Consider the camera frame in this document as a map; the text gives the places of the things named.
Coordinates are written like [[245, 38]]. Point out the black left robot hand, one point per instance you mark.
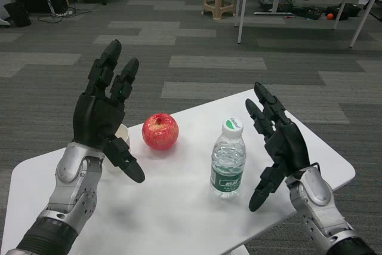
[[95, 120]]

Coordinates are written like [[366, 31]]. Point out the black trash bin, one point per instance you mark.
[[17, 14]]

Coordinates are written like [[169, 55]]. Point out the black bag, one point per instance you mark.
[[343, 10]]

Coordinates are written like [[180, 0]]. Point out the white paper cup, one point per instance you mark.
[[123, 135]]

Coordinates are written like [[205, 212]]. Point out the red apple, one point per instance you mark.
[[160, 132]]

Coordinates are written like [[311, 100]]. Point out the white power strip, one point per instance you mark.
[[64, 13]]

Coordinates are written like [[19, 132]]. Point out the small orange ball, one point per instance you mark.
[[329, 15]]

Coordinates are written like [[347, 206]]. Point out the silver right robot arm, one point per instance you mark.
[[316, 195]]

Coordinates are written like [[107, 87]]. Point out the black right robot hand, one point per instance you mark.
[[288, 144]]

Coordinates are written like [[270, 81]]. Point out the black floor equipment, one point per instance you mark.
[[309, 13]]

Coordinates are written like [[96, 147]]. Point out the clear water bottle green label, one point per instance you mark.
[[228, 162]]

